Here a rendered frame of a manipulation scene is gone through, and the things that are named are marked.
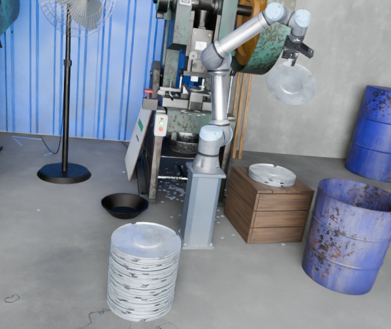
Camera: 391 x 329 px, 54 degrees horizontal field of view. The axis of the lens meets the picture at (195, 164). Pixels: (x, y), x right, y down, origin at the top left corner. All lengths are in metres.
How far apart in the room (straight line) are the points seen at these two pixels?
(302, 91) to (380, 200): 0.74
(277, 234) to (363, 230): 0.60
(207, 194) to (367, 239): 0.81
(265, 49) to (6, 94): 2.47
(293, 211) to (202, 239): 0.58
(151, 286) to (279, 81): 1.35
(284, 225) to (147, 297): 1.08
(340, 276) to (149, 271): 1.01
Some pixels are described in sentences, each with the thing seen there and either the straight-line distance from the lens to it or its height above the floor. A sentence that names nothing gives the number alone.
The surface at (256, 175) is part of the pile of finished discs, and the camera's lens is 2.34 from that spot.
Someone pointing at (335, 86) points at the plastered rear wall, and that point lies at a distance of 4.52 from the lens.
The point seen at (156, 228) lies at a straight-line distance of 1.74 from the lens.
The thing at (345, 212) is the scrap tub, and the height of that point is 0.43.
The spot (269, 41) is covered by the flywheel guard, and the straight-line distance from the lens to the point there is 2.51.
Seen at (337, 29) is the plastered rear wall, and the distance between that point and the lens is 4.45.
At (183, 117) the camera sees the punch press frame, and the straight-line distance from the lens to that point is 2.57.
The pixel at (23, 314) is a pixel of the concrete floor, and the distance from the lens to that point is 1.77.
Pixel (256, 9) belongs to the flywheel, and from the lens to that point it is 2.79.
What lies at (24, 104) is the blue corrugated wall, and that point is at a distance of 4.01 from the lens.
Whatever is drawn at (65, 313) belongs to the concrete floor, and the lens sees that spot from 1.75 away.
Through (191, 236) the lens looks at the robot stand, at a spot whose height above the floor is 0.07.
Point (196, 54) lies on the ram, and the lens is 2.67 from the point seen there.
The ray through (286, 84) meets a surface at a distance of 2.32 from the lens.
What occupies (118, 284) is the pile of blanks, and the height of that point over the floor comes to 0.15.
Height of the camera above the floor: 1.13
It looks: 19 degrees down
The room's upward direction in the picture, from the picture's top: 8 degrees clockwise
